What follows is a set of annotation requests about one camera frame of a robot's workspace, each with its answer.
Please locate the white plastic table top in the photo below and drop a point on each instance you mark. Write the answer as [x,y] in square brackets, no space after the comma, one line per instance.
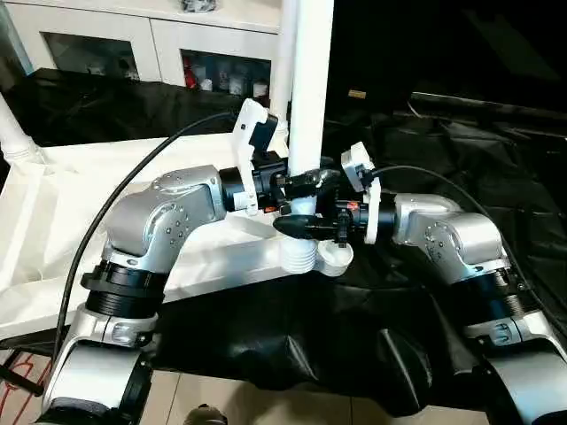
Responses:
[89,195]

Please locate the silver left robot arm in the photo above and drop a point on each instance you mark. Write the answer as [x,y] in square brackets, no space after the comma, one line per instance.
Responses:
[159,221]

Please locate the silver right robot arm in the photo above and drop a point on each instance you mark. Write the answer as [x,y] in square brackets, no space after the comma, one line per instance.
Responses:
[452,239]

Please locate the small tan label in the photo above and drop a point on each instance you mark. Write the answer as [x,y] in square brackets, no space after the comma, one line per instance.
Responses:
[356,93]

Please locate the black plastic mat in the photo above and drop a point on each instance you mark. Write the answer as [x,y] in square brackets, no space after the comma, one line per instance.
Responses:
[461,159]

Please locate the red bottle in cabinet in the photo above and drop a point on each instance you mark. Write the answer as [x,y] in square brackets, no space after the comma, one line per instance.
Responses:
[190,76]

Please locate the long black bar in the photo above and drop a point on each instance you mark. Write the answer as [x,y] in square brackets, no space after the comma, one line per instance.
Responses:
[496,106]

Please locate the grey object on cabinet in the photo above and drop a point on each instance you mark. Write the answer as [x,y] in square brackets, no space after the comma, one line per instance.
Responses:
[199,4]

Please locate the white cabinet with glass doors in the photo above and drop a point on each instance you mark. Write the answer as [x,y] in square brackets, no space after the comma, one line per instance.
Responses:
[133,35]

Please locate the black stand foot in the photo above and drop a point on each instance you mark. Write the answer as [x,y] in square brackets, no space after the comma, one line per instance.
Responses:
[18,379]

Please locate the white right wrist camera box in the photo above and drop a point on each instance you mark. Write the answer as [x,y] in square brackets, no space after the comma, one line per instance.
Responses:
[360,173]

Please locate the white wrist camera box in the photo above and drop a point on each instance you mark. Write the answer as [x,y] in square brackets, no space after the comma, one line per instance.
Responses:
[360,173]
[252,133]

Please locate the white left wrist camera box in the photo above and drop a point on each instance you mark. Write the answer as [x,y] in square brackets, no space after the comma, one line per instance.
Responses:
[252,133]

